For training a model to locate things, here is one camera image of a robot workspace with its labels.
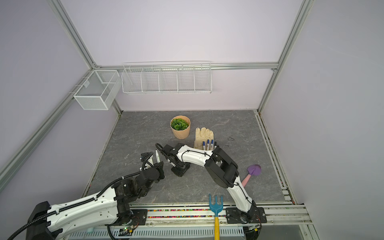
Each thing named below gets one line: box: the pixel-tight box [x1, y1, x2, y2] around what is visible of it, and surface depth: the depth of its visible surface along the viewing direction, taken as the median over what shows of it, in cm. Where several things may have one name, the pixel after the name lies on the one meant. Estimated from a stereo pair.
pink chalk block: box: [242, 164, 262, 188], surface depth 90 cm
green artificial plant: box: [171, 118, 189, 131], surface depth 98 cm
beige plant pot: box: [170, 115, 191, 140], surface depth 101 cm
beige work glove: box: [193, 127, 214, 151], surface depth 107 cm
